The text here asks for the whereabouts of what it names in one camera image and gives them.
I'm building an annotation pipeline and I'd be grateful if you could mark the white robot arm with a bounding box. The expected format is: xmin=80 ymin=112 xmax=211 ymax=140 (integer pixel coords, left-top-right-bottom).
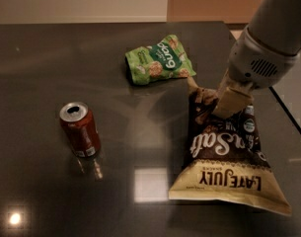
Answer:
xmin=213 ymin=0 xmax=301 ymax=119

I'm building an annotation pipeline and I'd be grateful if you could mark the green snack bag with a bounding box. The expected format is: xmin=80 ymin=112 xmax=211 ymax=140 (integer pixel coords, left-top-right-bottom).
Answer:
xmin=125 ymin=35 xmax=195 ymax=86

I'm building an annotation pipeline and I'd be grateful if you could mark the brown Late July chip bag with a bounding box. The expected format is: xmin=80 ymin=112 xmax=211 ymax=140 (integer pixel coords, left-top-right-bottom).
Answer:
xmin=169 ymin=77 xmax=292 ymax=215

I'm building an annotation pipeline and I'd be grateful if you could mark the red soda can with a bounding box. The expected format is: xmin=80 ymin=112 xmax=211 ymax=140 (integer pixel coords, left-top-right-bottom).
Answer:
xmin=59 ymin=102 xmax=101 ymax=159

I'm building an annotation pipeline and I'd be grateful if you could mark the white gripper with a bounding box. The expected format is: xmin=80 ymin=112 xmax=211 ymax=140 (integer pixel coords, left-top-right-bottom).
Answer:
xmin=212 ymin=28 xmax=300 ymax=119

